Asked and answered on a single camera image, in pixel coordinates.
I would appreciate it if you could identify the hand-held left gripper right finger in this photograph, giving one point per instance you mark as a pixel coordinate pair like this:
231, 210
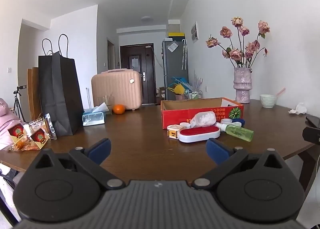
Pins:
217, 150

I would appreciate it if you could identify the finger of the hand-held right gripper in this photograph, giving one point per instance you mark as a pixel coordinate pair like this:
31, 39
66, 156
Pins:
312, 135

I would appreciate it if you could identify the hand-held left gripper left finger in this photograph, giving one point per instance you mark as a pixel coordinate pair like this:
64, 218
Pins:
100, 150

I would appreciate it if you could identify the green spray bottle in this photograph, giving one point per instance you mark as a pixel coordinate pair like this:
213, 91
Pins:
237, 132

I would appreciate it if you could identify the small white jar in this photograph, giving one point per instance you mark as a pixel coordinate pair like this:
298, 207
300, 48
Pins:
226, 120

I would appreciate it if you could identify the white pill bottle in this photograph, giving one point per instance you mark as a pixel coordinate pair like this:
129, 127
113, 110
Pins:
203, 119

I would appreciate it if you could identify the blue round lid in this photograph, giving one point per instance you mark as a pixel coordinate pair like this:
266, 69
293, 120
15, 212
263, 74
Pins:
238, 122

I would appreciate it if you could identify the white yellow tape measure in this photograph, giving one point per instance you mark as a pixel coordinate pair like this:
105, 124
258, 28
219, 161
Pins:
173, 131

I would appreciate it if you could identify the red cardboard box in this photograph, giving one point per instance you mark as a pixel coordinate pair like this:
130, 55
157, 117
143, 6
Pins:
180, 115

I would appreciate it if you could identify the crumpled white tissue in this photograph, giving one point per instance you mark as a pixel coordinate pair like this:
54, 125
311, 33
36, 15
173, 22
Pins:
298, 109

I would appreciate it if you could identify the blue tissue pack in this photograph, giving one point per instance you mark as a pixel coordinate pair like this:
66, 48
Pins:
93, 118

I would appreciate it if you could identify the orange fruit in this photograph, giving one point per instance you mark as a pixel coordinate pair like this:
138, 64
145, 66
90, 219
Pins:
119, 109

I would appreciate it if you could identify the clear glass cup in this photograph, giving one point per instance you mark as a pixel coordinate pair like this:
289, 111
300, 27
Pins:
108, 101

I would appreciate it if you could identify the pink spoon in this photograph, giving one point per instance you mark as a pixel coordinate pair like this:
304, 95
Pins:
280, 92

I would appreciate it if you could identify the silver foil packet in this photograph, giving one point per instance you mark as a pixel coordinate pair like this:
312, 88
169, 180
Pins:
51, 127

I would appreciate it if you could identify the white ceramic bowl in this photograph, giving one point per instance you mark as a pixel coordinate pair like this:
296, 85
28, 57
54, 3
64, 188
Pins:
268, 101

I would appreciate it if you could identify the pink suitcase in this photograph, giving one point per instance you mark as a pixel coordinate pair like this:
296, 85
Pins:
116, 90

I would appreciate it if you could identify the yellow red snack packet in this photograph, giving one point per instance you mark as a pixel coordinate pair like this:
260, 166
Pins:
40, 134
18, 135

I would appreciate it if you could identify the pink bucket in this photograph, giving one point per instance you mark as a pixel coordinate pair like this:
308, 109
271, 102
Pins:
179, 97

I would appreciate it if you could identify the pink ribbed vase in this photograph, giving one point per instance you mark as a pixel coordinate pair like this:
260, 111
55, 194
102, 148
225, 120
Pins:
242, 86

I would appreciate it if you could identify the black paper bag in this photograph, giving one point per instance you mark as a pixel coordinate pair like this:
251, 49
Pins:
60, 94

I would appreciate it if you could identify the dried lavender bunch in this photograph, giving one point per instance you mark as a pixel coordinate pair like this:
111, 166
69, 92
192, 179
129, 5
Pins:
196, 82

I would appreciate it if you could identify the blue and yellow bags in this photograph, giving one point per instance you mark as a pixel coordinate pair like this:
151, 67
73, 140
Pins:
178, 86

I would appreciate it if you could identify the dark brown door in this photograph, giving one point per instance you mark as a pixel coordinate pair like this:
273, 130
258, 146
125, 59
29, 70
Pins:
137, 73

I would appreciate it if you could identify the grey refrigerator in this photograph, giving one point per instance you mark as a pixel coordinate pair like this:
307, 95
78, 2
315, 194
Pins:
173, 68

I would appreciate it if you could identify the pink cloth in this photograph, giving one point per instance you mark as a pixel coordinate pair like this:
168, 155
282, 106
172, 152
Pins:
6, 124

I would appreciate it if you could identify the dried pink roses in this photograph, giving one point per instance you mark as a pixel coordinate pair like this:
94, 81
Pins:
236, 53

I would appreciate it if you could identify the hanging folded umbrella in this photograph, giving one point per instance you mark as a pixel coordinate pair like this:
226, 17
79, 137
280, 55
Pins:
184, 55

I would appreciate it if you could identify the paper note on refrigerator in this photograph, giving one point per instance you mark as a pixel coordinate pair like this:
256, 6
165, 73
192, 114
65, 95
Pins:
172, 47

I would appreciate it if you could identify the yellow box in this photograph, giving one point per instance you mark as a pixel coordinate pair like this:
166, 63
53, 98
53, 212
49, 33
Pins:
176, 35

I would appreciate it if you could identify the white box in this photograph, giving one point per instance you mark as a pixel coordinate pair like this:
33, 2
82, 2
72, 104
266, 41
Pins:
174, 25

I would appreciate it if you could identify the round ceiling lamp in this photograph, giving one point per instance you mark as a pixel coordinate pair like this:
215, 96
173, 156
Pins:
146, 18

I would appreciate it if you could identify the black camera tripod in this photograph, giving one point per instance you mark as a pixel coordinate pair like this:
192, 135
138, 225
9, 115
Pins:
17, 104

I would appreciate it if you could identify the white wall panel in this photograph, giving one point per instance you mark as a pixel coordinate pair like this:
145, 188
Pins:
195, 32

